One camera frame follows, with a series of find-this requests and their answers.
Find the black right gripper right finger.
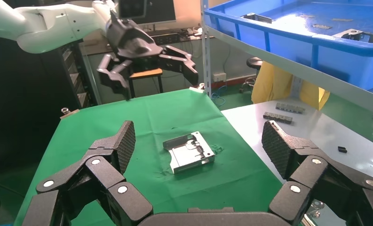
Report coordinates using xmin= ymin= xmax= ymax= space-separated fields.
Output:
xmin=261 ymin=120 xmax=373 ymax=226

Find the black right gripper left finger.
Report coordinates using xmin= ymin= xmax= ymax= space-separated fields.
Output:
xmin=22 ymin=120 xmax=153 ymax=226

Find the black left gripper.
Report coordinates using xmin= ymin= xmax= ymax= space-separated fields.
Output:
xmin=96 ymin=11 xmax=199 ymax=100

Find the silver metal housing part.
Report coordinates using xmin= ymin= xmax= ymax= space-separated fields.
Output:
xmin=162 ymin=131 xmax=216 ymax=175

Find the wooden seat stool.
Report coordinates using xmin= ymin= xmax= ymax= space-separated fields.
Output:
xmin=128 ymin=68 xmax=164 ymax=99

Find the silver table clamp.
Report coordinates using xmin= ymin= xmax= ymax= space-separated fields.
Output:
xmin=304 ymin=199 xmax=325 ymax=220
xmin=59 ymin=107 xmax=80 ymax=120
xmin=189 ymin=83 xmax=206 ymax=94

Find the white metal shelf rack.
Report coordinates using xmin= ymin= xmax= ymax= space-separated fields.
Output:
xmin=200 ymin=0 xmax=373 ymax=226

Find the black computer keyboard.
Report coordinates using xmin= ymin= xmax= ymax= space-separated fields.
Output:
xmin=147 ymin=29 xmax=182 ymax=46

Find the green table cloth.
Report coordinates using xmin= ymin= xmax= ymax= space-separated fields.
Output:
xmin=13 ymin=88 xmax=284 ymax=226

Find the black computer monitor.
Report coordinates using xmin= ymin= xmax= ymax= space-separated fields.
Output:
xmin=147 ymin=0 xmax=177 ymax=25

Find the ridged silver metal bar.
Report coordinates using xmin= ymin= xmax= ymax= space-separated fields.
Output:
xmin=262 ymin=112 xmax=294 ymax=125
xmin=275 ymin=102 xmax=307 ymax=115

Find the yellow work coat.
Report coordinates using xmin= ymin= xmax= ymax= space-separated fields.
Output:
xmin=251 ymin=61 xmax=331 ymax=111

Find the black equipment cabinet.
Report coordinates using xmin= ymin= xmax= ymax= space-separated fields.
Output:
xmin=0 ymin=34 xmax=92 ymax=170

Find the black round stool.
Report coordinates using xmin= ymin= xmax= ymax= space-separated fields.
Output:
xmin=239 ymin=56 xmax=264 ymax=94

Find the large blue plastic bin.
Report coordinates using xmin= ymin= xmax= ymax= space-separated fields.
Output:
xmin=204 ymin=0 xmax=373 ymax=91

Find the silver cast metal part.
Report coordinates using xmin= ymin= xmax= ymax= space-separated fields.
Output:
xmin=333 ymin=28 xmax=373 ymax=44

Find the blue coiled cable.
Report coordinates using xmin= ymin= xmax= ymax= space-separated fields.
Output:
xmin=210 ymin=86 xmax=229 ymax=108

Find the dark metal frame part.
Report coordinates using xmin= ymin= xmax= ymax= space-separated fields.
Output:
xmin=241 ymin=12 xmax=273 ymax=24

